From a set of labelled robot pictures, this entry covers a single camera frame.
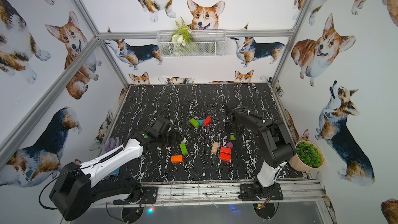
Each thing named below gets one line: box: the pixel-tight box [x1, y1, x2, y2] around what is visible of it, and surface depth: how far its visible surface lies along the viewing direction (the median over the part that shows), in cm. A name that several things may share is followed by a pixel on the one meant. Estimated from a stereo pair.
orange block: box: [171, 155, 184, 164], surface depth 85 cm
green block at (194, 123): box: [189, 118, 200, 129], surface depth 100 cm
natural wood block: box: [211, 141, 220, 154], surface depth 88 cm
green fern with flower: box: [171, 16, 194, 47], surface depth 85 cm
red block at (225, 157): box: [219, 152, 232, 163], surface depth 86 cm
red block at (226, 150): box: [220, 146, 232, 154], surface depth 89 cm
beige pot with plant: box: [288, 140, 325, 172], surface depth 75 cm
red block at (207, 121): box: [203, 116, 212, 128], surface depth 100 cm
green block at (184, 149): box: [179, 142, 189, 156], surface depth 88 cm
